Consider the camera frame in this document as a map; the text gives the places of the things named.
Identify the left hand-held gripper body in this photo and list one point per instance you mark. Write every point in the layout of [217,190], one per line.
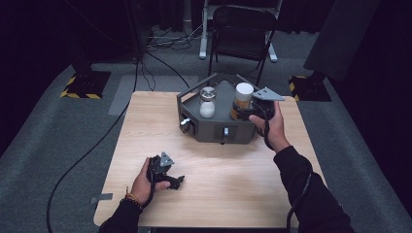
[159,170]

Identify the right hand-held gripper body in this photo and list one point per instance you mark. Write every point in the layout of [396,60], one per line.
[265,103]

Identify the person's left hand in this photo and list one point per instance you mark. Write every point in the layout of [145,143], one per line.
[144,187]

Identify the person's right hand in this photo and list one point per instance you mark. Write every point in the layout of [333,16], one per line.
[275,129]

